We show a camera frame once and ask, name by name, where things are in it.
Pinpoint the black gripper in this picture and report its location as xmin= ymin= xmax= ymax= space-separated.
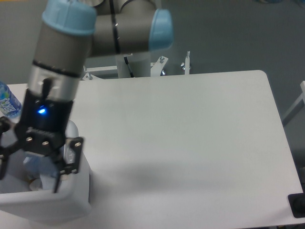
xmin=0 ymin=89 xmax=84 ymax=193

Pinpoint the white plastic wrapper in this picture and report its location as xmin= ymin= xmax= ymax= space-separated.
xmin=40 ymin=174 xmax=56 ymax=190

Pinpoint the clear plastic bottle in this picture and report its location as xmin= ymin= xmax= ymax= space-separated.
xmin=23 ymin=155 xmax=58 ymax=178

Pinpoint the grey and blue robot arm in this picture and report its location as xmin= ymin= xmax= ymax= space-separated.
xmin=0 ymin=0 xmax=174 ymax=191

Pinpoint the crumpled paper trash in can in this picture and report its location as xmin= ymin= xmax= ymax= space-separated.
xmin=27 ymin=175 xmax=42 ymax=191

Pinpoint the white trash can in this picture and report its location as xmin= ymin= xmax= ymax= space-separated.
xmin=0 ymin=150 xmax=92 ymax=221

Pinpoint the blue labelled water bottle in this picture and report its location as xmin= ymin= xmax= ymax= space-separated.
xmin=0 ymin=82 xmax=22 ymax=118

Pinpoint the black clamp at table edge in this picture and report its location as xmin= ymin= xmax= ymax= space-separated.
xmin=288 ymin=193 xmax=305 ymax=219

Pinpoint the white furniture leg right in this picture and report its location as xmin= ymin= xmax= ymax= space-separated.
xmin=282 ymin=81 xmax=305 ymax=127

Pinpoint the white metal frame left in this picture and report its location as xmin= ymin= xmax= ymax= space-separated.
xmin=82 ymin=66 xmax=118 ymax=81

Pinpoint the white metal frame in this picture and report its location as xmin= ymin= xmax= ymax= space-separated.
xmin=150 ymin=51 xmax=192 ymax=77
xmin=82 ymin=66 xmax=118 ymax=81

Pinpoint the black cable on pedestal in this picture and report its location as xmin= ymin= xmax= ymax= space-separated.
xmin=123 ymin=56 xmax=135 ymax=78

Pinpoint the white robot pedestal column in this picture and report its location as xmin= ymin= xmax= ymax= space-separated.
xmin=115 ymin=52 xmax=151 ymax=78

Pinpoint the white metal frame right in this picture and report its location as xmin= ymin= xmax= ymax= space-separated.
xmin=150 ymin=51 xmax=192 ymax=77

